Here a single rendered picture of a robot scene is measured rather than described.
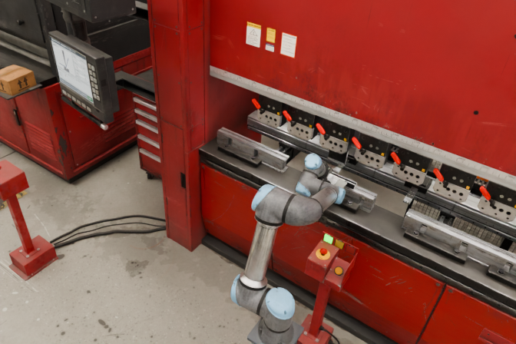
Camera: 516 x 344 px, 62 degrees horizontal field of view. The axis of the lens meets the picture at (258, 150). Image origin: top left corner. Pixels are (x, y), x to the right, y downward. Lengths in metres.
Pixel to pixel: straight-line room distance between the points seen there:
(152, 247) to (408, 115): 2.09
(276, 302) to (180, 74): 1.30
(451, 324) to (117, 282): 2.05
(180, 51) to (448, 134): 1.38
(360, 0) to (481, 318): 1.59
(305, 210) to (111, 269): 1.93
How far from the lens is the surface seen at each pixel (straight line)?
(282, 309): 1.77
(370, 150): 2.20
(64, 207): 3.80
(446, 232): 2.33
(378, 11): 1.95
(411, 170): 2.17
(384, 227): 2.37
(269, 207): 1.62
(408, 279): 2.44
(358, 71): 2.05
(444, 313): 2.52
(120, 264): 3.27
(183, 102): 2.49
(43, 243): 3.38
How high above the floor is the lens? 2.45
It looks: 35 degrees down
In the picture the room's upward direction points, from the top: 4 degrees clockwise
